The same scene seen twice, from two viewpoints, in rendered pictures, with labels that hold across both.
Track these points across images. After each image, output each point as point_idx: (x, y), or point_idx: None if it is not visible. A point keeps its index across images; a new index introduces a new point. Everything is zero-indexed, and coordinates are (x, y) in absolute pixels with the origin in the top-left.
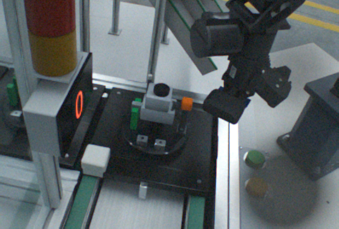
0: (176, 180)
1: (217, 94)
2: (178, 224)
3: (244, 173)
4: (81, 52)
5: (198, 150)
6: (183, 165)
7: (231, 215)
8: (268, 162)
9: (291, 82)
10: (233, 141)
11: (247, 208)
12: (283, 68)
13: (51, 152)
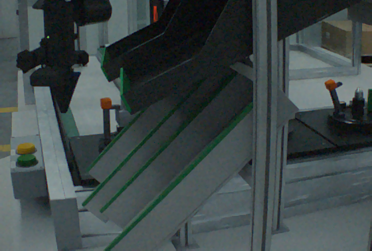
0: (97, 135)
1: (80, 52)
2: None
3: (37, 155)
4: None
5: (85, 151)
6: (95, 141)
7: (47, 138)
8: (12, 165)
9: (16, 60)
10: (50, 168)
11: (34, 142)
12: (26, 50)
13: None
